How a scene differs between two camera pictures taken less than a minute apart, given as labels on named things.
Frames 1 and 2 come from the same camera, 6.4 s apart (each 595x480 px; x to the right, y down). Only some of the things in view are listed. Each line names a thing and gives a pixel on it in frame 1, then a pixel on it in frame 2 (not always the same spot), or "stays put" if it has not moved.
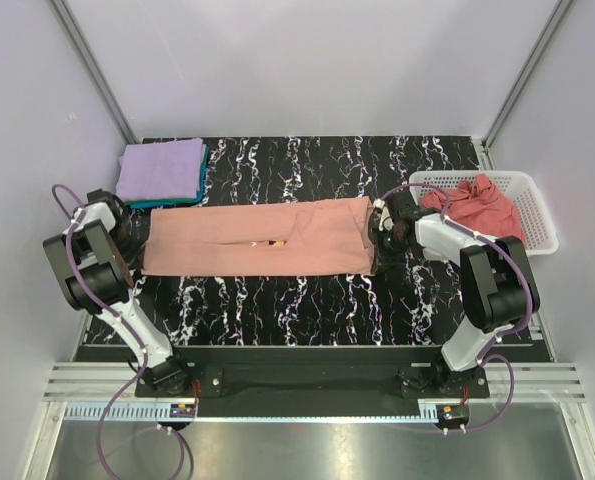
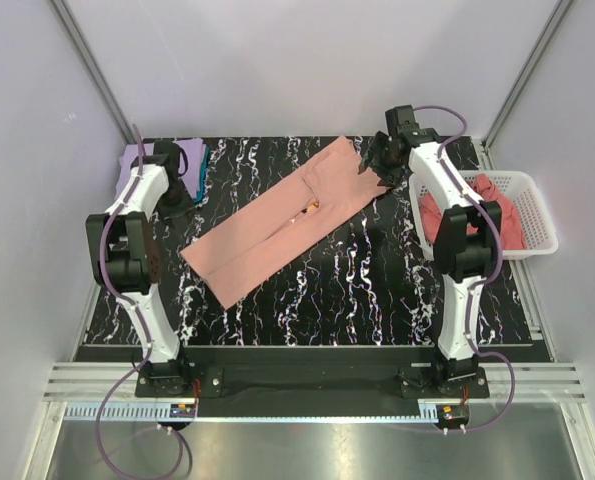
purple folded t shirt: (161, 170) stays put
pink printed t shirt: (325, 236) -> (319, 195)
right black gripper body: (389, 251) -> (378, 159)
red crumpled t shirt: (478, 206) stays put
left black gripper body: (128, 247) -> (175, 203)
